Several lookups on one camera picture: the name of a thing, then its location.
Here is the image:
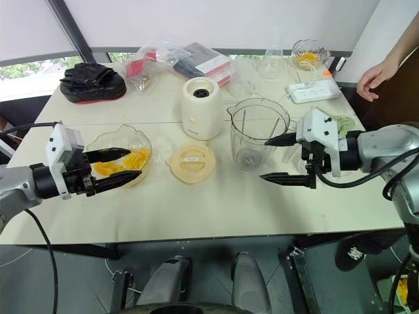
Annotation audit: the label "black table leg frame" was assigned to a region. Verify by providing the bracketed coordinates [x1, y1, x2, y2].
[278, 247, 321, 314]
[109, 269, 136, 312]

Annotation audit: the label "black window frame post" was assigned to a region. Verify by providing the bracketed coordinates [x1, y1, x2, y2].
[49, 0, 109, 63]

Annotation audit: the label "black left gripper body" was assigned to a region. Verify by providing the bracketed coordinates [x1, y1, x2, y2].
[63, 149, 99, 198]

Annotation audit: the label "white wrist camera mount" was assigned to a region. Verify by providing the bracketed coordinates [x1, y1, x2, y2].
[295, 107, 342, 178]
[45, 123, 84, 201]

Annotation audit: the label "small glass bowl with fruit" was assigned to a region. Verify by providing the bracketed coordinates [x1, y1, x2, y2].
[291, 38, 332, 71]

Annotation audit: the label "black padded glove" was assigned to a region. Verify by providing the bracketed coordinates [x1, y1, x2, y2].
[59, 63, 128, 105]

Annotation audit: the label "beige blender lid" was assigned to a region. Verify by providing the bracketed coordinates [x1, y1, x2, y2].
[167, 143, 219, 184]

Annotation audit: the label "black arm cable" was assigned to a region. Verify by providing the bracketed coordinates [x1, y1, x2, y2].
[0, 122, 64, 314]
[316, 148, 419, 201]

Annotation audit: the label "clear glass flask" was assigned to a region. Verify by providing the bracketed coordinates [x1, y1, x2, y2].
[256, 31, 289, 80]

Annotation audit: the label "white power strip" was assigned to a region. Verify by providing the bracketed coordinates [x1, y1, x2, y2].
[287, 81, 342, 105]

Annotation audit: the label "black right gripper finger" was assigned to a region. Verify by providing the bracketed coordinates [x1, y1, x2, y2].
[264, 131, 297, 147]
[259, 173, 310, 188]

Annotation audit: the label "clear bag with red card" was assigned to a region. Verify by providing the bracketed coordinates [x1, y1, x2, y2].
[124, 44, 158, 96]

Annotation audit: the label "clear plastic bag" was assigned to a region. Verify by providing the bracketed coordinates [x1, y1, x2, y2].
[152, 38, 185, 68]

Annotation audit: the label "white power strip cable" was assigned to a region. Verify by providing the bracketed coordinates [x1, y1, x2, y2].
[277, 63, 320, 103]

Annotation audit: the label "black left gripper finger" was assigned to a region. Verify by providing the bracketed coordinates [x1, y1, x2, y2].
[85, 147, 132, 164]
[94, 169, 143, 194]

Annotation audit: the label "wavy glass bowl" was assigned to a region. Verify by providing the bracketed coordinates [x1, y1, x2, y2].
[85, 124, 153, 189]

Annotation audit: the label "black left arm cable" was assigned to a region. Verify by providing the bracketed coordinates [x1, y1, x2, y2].
[0, 122, 64, 314]

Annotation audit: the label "clear blender jar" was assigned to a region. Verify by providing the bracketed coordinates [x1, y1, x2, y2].
[226, 97, 293, 173]

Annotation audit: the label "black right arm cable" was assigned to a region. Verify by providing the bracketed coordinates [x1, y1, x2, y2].
[316, 148, 419, 201]

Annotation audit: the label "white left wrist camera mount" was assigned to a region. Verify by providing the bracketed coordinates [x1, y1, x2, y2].
[45, 123, 84, 201]

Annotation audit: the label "yellow food pieces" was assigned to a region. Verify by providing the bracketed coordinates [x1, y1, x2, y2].
[92, 147, 151, 176]

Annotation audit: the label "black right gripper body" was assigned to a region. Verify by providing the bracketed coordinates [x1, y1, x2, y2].
[299, 141, 332, 190]

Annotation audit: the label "black shoe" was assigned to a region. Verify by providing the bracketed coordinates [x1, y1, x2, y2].
[335, 239, 373, 273]

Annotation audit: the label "grey rounded robot leg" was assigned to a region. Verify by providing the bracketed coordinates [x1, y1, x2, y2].
[230, 251, 273, 314]
[135, 256, 194, 309]

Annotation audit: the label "person's bare hand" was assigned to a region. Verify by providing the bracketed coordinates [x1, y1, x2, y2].
[355, 60, 402, 102]

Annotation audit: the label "green cloth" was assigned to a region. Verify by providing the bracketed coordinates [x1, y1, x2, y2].
[328, 114, 357, 139]

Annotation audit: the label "green container with yellow food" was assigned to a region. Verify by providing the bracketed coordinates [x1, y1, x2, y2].
[375, 273, 410, 309]

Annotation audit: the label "crumpled clear plastic film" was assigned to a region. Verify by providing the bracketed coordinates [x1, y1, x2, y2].
[151, 131, 177, 171]

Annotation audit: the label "cream blender base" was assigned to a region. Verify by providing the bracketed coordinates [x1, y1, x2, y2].
[181, 77, 224, 141]

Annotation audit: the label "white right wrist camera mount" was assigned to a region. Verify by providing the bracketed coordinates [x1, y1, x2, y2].
[295, 107, 342, 178]

